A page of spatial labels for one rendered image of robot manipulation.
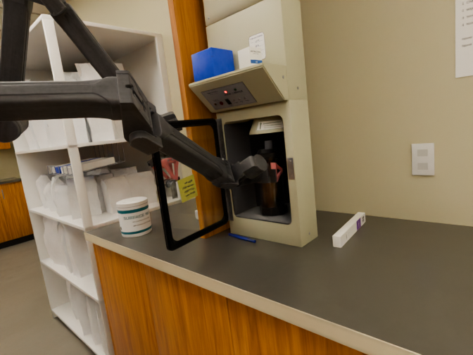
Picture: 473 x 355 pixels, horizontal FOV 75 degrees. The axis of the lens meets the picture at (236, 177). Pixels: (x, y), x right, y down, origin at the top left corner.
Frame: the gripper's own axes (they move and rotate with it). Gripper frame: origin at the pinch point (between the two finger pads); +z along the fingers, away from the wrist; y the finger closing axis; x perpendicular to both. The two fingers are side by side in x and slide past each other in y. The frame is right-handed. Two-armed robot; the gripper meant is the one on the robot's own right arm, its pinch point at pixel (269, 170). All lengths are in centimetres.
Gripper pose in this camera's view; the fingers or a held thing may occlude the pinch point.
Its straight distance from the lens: 113.5
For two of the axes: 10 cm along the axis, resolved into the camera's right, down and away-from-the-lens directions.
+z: 6.5, -1.4, 7.5
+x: 0.9, 9.9, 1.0
